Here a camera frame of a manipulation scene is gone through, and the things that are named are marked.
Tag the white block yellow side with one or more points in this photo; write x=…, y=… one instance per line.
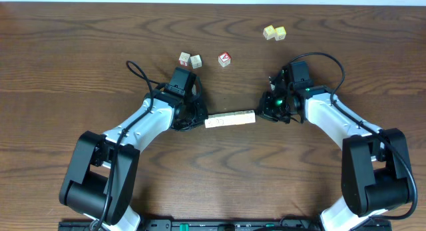
x=239, y=118

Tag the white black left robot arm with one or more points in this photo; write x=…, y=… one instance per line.
x=100, y=178

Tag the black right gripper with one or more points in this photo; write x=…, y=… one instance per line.
x=263, y=109

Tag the white block green side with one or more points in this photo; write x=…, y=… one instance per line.
x=228, y=119

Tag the white block brown circle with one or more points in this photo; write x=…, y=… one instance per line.
x=250, y=116

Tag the pale yellow wooden block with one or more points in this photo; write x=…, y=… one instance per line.
x=269, y=32

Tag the white block cat drawing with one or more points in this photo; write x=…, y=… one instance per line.
x=209, y=122

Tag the white wooden block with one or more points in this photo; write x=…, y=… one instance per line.
x=196, y=61

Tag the red letter wooden block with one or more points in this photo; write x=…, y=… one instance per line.
x=224, y=59

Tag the white block red side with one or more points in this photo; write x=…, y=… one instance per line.
x=184, y=59

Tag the white block blue side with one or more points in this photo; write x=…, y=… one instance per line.
x=218, y=120

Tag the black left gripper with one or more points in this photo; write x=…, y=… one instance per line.
x=198, y=114

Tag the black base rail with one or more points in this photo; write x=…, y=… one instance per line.
x=187, y=225

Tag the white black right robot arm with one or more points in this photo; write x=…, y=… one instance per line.
x=376, y=174

